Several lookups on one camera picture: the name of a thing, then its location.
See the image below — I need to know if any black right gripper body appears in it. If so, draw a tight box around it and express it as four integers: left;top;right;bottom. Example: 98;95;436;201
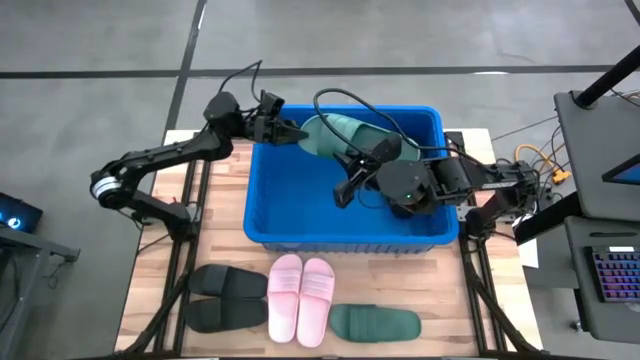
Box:
333;133;404;209

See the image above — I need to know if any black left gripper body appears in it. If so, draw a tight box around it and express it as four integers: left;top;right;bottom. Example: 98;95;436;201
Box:
244;91;289;146

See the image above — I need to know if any green slide sandal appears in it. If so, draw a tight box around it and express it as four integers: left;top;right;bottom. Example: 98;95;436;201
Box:
328;303;423;344
298;112;421;164

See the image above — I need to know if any blue plastic bin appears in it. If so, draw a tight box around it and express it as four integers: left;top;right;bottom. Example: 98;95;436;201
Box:
243;103;460;254

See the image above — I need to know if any pink slide sandal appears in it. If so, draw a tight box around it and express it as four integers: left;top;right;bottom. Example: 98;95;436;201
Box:
266;253;304;344
295;257;335;349

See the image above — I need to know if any black slide sandal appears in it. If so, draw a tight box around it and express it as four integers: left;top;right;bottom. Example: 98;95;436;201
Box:
183;297;270;334
188;263;270;296

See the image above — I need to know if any white paper sheet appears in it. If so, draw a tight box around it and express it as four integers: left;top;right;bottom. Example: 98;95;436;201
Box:
517;214;540;270

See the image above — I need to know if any black desk support bar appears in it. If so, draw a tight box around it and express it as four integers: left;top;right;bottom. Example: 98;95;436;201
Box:
512;191;584;246

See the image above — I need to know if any grey desk panel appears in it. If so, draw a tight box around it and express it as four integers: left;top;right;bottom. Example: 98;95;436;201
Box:
553;89;640;222

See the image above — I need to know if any grey keyboard tray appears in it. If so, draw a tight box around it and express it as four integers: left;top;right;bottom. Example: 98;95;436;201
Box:
564;219;640;346

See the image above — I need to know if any black round pole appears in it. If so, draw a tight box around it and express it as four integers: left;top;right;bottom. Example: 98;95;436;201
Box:
574;44;640;109

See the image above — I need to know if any black tablet screen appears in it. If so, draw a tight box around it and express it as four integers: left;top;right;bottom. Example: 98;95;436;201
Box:
602;153;640;186

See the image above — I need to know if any black device with blue light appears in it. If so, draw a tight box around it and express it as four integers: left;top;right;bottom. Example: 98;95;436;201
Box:
0;192;44;235

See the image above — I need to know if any grey metal stand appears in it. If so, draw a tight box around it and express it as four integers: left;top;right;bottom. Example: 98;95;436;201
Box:
0;227;81;360

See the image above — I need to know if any backlit computer keyboard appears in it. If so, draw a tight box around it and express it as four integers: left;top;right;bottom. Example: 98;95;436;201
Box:
589;245;640;304

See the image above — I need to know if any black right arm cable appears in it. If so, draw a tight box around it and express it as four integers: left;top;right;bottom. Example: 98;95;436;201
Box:
313;88;481;169

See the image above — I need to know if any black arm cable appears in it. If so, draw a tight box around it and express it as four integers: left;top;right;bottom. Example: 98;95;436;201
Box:
218;59;264;104
313;88;481;169

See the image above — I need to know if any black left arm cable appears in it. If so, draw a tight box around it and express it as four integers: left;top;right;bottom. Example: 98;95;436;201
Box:
218;59;264;104

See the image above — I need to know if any yellow cable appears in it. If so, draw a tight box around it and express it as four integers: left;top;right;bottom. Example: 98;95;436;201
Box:
514;143;572;201

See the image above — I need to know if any black floor cable bundle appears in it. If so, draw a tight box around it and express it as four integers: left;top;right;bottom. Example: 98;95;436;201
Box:
492;114;569;201

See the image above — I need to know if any black aluminium extrusion frame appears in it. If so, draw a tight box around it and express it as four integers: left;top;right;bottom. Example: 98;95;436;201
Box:
117;127;544;359

